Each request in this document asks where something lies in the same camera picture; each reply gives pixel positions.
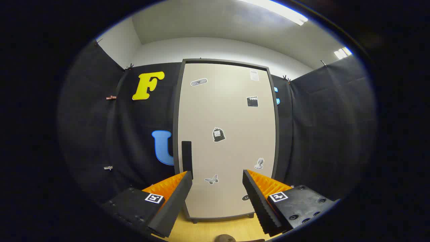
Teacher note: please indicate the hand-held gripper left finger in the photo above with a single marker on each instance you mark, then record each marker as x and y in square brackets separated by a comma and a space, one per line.
[174, 205]

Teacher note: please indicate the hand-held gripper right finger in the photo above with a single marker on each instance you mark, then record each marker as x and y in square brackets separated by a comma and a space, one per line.
[258, 205]

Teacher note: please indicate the grey shoe cabinet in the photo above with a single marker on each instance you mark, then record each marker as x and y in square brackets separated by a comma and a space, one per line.
[176, 107]

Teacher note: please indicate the beige shoe cabinet door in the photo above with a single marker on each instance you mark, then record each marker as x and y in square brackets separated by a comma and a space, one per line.
[208, 111]

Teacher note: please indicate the black backdrop cloth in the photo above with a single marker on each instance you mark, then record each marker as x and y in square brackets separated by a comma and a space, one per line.
[319, 127]

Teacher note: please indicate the pink clip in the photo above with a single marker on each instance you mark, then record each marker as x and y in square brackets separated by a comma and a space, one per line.
[111, 97]

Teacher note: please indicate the black clip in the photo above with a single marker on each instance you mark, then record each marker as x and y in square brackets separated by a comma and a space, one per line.
[129, 67]
[286, 79]

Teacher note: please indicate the small ceiling light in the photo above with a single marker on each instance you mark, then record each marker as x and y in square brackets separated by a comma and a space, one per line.
[342, 52]

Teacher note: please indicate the long ceiling light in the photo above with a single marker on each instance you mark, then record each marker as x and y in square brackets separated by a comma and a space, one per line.
[278, 11]

